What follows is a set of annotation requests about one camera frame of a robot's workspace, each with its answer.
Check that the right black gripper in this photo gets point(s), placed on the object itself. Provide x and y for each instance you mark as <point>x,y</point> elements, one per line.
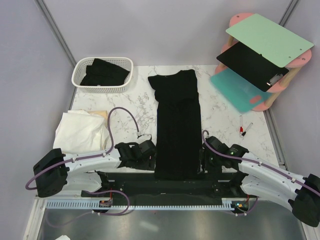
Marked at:
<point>204,165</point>

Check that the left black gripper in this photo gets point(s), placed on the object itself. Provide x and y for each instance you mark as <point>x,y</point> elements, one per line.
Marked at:
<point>148,165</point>

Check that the black t shirt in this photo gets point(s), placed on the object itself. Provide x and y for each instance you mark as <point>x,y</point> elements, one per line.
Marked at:
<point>179,127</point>

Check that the white t shirt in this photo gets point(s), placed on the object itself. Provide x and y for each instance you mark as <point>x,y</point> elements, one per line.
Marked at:
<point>80,131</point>

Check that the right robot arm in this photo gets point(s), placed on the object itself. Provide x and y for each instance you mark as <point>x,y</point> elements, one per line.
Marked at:
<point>259,178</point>

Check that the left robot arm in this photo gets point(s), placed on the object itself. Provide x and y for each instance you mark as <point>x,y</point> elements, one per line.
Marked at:
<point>58,172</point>

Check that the black t shirts in basket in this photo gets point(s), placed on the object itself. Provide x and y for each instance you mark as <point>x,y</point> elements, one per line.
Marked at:
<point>103,73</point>

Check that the black capped marker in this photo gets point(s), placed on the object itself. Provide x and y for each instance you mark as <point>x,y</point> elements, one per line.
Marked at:
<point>246,130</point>

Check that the red capped marker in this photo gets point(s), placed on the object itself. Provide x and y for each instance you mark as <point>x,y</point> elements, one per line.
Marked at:
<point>241,130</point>

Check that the teal cutting board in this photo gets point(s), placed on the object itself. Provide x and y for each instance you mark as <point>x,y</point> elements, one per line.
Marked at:
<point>239,92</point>

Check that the white plastic laundry basket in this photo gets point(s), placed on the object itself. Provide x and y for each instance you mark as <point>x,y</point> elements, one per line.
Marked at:
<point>80,69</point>

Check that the black clipboard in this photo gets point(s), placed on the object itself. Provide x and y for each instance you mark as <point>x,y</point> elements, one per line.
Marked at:
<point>252,66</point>

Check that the white paper scrap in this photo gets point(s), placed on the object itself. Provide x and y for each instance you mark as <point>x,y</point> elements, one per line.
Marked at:
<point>63,237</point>

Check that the pink wooden shelf rack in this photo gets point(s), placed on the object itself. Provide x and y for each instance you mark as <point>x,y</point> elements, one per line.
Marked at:
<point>294,67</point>

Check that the green mint board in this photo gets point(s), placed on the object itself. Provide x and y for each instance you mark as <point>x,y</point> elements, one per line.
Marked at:
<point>275,43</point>

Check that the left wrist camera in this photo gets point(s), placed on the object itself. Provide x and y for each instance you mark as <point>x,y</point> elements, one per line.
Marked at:
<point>144,137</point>

